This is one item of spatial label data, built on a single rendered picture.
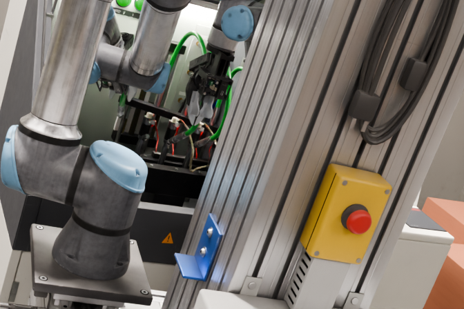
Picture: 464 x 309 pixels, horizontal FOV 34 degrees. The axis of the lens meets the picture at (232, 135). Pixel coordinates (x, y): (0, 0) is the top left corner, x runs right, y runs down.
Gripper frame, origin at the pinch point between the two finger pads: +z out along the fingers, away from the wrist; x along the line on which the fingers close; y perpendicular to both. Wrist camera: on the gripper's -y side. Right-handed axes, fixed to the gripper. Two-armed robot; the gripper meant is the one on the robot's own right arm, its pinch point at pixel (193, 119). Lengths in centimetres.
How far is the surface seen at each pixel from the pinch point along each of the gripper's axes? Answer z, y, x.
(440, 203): 75, -158, 247
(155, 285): 51, -3, 6
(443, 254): 31, -3, 103
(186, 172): 24.7, -24.2, 14.7
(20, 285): 54, -3, -31
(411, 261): 35, -3, 91
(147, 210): 28.1, -2.9, -3.2
